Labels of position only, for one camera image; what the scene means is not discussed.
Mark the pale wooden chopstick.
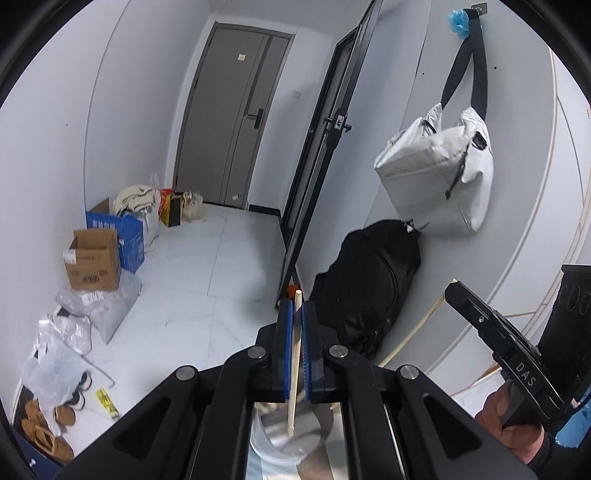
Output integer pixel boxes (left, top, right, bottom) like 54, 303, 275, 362
379, 278, 458, 367
286, 288, 304, 438

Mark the blue mesh puff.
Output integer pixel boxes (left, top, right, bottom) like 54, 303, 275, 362
447, 8, 472, 38

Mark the blue cardboard box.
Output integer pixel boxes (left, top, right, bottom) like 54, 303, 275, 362
85, 198, 146, 274

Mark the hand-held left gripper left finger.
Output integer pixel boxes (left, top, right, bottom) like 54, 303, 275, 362
55, 300, 296, 480

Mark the large grey parcel bag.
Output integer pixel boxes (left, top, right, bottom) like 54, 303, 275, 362
87, 271, 142, 345

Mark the small grey parcel bag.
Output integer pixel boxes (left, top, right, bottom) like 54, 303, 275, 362
55, 287, 94, 318

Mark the black backpack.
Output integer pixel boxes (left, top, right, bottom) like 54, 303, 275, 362
308, 219, 422, 361

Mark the large clear plastic bag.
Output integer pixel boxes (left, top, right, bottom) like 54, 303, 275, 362
23, 337, 94, 408

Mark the translucent plastic bag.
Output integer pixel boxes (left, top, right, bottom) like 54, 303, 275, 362
181, 190, 204, 223

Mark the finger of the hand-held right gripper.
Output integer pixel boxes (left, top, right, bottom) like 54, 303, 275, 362
444, 280, 509, 346

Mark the white sack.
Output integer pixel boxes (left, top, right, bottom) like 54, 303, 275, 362
134, 203, 162, 250

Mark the black framed glass door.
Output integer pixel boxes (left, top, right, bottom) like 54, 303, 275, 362
277, 0, 384, 310

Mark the beige folded cloth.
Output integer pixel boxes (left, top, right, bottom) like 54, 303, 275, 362
112, 185, 160, 216

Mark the person's right forearm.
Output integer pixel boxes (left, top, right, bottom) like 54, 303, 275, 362
524, 427, 591, 480

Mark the navy shoe box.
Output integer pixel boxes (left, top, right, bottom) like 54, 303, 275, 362
11, 434, 65, 479

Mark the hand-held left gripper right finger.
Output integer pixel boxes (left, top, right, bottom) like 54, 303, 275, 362
300, 300, 539, 480

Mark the white plastic utensil holder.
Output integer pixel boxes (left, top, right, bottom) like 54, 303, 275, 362
249, 401, 341, 465

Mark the clear labelled plastic bag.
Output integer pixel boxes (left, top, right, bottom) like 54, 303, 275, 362
39, 314, 93, 356

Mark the small yellow packet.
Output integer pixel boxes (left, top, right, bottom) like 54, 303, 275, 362
95, 389, 119, 419

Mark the grey door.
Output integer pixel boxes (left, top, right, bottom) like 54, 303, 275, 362
173, 23, 296, 210

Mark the grey shoulder bag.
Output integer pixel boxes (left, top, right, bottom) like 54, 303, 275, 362
373, 7, 495, 237

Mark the person's right hand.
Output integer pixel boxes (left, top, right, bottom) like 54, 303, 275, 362
475, 384, 546, 463

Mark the brown cardboard box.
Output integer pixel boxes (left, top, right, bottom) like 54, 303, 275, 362
63, 228, 122, 291

